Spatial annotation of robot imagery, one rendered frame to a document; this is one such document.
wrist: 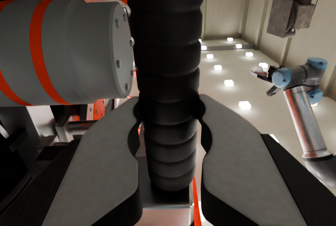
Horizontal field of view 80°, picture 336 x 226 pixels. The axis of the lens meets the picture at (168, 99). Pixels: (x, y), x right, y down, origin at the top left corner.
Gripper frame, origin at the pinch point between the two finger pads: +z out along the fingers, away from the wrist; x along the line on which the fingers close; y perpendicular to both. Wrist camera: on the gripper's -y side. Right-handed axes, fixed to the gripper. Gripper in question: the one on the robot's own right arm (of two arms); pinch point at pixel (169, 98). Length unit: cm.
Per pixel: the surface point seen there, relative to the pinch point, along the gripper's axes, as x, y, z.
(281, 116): 527, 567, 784
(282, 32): 372, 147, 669
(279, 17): 367, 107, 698
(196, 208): 30, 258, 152
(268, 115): 474, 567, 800
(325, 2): 855, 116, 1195
